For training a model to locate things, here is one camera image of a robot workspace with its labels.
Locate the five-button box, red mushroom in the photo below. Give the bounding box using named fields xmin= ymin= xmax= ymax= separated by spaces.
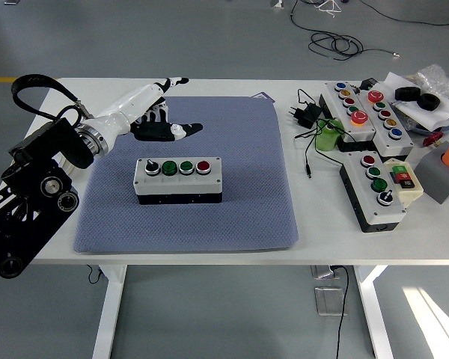
xmin=355 ymin=88 xmax=415 ymax=158

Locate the black power adapter plug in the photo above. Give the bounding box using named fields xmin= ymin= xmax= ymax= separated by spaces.
xmin=287 ymin=101 xmax=323 ymax=130

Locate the black foam ring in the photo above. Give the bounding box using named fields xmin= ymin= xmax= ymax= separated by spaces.
xmin=394 ymin=86 xmax=422 ymax=102
xmin=418 ymin=93 xmax=443 ymax=112

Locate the coiled black floor cable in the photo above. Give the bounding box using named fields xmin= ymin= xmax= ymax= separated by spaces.
xmin=290 ymin=0 xmax=401 ymax=61

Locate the four-button box with selector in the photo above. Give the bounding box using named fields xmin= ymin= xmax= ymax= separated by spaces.
xmin=339 ymin=151 xmax=408 ymax=233

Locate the white table leg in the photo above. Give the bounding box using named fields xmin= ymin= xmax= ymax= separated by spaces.
xmin=353 ymin=264 xmax=394 ymax=359
xmin=92 ymin=264 xmax=128 ymax=359

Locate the purple card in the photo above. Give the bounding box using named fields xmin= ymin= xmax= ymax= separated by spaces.
xmin=251 ymin=91 xmax=277 ymax=105

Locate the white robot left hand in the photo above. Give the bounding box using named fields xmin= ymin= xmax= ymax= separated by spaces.
xmin=85 ymin=76 xmax=204 ymax=150

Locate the black adapter cord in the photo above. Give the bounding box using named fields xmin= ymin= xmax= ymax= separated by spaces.
xmin=293 ymin=88 xmax=346 ymax=179

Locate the green plastic bottle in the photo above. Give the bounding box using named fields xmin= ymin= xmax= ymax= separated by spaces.
xmin=314 ymin=117 xmax=345 ymax=153

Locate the red knob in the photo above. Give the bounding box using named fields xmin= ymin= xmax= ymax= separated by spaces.
xmin=423 ymin=131 xmax=445 ymax=147

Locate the black hanging power cable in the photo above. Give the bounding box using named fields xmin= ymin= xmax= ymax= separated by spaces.
xmin=331 ymin=264 xmax=351 ymax=359

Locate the grey four-button control box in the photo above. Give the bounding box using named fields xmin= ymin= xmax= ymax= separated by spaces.
xmin=133 ymin=156 xmax=224 ymax=206

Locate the long black floor cable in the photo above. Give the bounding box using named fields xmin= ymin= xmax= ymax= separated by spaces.
xmin=358 ymin=0 xmax=449 ymax=27

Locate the five-button box, amber-ringed mushroom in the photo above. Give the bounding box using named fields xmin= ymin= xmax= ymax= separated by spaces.
xmin=319 ymin=81 xmax=377 ymax=146

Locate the white wire hanger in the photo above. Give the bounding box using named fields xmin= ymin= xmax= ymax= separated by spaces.
xmin=302 ymin=0 xmax=345 ymax=18

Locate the clear plastic bag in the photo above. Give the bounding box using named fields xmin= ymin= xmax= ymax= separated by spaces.
xmin=406 ymin=64 xmax=449 ymax=109

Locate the short black cable loop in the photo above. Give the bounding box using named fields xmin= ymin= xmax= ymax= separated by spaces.
xmin=86 ymin=263 xmax=109 ymax=284

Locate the small silver floor socket plate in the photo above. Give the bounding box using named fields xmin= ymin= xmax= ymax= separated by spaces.
xmin=310 ymin=264 xmax=341 ymax=280

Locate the large silver floor socket plate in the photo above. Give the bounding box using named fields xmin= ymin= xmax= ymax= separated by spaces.
xmin=314 ymin=286 xmax=348 ymax=317

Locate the grey block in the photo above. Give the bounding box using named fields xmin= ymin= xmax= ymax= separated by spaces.
xmin=413 ymin=138 xmax=449 ymax=205

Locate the blue-grey textured mat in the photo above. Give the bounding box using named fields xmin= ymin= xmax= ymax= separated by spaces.
xmin=73 ymin=96 xmax=299 ymax=254

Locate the cream switch with green-red keys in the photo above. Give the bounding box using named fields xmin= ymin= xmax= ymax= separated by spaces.
xmin=382 ymin=157 xmax=424 ymax=209

